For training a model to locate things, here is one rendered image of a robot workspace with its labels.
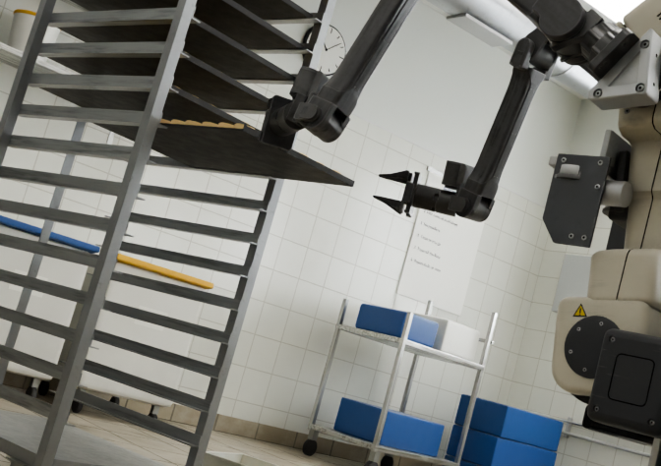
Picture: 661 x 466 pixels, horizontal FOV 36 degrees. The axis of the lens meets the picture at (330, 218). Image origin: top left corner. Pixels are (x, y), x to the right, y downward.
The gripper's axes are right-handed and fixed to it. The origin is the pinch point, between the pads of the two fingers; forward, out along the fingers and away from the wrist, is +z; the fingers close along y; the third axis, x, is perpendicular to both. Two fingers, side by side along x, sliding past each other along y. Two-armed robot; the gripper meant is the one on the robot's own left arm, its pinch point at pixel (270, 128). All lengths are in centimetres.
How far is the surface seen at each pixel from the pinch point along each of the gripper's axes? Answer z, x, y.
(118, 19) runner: 56, 33, 27
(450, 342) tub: 352, -223, -15
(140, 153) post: 29.1, 21.6, -9.0
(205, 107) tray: 39.2, 8.3, 8.3
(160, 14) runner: 41, 25, 28
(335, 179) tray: 25.1, -24.8, -1.6
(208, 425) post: 52, -16, -68
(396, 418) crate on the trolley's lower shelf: 343, -196, -65
